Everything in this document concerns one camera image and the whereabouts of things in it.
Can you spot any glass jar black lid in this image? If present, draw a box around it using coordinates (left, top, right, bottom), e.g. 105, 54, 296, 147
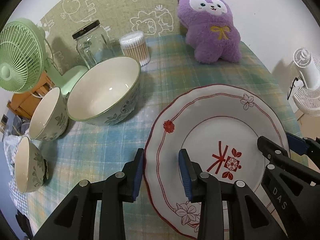
72, 20, 114, 69

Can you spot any white standing fan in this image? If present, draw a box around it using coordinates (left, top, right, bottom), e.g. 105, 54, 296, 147
287, 47, 319, 117

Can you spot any white red pattern plate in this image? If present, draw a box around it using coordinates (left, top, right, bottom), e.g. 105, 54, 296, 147
144, 85, 289, 239

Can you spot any floral bowl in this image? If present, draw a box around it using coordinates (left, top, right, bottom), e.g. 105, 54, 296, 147
67, 56, 141, 126
29, 87, 68, 141
14, 137, 49, 194

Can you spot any wooden bed headboard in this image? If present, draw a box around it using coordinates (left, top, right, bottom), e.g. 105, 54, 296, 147
7, 72, 54, 120

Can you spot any wall power socket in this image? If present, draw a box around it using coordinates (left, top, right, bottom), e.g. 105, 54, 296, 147
1, 114, 8, 130

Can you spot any purple plush bunny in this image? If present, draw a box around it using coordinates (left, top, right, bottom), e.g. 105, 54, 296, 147
177, 0, 241, 64

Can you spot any blue checkered blanket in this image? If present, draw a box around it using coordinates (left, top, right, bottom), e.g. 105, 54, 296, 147
2, 131, 29, 217

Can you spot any green desk fan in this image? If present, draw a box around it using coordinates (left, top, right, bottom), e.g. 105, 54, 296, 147
1, 18, 88, 96

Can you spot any cotton swab container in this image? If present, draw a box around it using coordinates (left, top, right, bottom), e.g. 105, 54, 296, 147
119, 31, 150, 66

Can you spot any green cartoon wall mat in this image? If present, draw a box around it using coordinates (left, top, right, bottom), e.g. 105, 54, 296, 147
38, 0, 180, 74

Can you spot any plaid tablecloth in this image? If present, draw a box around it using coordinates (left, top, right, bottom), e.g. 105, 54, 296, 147
26, 35, 301, 233

